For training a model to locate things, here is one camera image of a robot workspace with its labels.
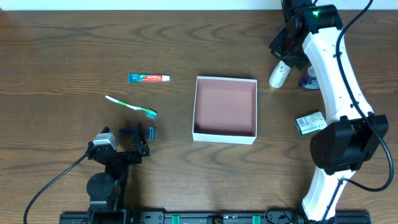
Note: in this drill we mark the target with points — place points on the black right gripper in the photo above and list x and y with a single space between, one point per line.
289 54

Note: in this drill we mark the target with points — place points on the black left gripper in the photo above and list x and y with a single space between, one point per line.
121 156

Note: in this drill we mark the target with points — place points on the white Pantene conditioner tube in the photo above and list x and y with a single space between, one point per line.
279 75

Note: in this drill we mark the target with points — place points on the clear purple soap pump bottle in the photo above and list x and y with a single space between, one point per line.
309 80

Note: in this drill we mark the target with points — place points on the green white soap bar box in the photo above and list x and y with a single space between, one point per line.
310 124

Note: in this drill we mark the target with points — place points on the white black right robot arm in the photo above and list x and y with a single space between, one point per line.
314 35

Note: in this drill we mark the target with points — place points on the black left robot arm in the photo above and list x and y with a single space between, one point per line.
107 189

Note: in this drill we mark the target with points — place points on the blue disposable razor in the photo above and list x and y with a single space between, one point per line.
150 132

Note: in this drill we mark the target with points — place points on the green white toothbrush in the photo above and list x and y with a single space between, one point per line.
148 112

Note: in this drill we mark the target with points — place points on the Colgate toothpaste tube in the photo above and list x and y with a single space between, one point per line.
141 78

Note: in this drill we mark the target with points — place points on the white box pink interior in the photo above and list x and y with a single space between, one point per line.
225 110

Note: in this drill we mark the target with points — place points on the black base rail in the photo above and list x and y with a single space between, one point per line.
272 216

